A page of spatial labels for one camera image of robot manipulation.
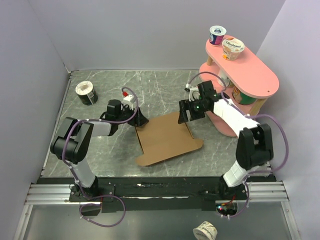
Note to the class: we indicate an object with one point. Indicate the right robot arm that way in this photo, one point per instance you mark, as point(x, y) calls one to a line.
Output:
point(254, 146)

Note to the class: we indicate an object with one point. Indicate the black-label yogurt cup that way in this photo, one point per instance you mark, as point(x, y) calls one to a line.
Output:
point(86, 92)

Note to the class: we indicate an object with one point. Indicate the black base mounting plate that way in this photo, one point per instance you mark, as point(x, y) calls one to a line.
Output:
point(150, 193)

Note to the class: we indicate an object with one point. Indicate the aluminium rail frame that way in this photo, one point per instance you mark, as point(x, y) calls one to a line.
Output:
point(48, 215)

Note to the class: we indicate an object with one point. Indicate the brown cardboard box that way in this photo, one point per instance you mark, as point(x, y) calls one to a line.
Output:
point(163, 138)

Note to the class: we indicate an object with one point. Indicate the green cup middle shelf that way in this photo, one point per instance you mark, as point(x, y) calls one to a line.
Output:
point(242, 98)

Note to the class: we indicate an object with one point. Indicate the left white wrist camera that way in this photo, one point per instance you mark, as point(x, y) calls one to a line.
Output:
point(129, 100)

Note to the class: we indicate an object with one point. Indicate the orange Chobani yogurt cup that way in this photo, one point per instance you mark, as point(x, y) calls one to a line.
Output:
point(231, 48)

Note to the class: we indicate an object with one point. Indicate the white cup middle shelf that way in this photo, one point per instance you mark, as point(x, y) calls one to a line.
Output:
point(224, 79)

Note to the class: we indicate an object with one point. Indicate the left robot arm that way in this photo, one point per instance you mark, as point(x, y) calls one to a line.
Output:
point(71, 142)

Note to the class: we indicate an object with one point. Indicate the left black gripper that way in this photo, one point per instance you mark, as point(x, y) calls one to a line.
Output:
point(139, 119)

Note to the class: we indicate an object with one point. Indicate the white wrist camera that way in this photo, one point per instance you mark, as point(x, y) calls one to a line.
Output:
point(193, 92)
point(129, 100)

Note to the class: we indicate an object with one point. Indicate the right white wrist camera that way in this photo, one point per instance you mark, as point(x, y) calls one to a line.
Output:
point(193, 92)

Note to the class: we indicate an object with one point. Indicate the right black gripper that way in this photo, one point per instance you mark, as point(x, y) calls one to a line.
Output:
point(184, 105)

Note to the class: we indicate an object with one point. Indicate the yogurt cup bottom edge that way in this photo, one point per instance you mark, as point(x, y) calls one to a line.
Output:
point(205, 231)

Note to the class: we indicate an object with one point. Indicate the pink three-tier shelf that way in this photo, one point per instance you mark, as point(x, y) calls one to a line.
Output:
point(248, 73)

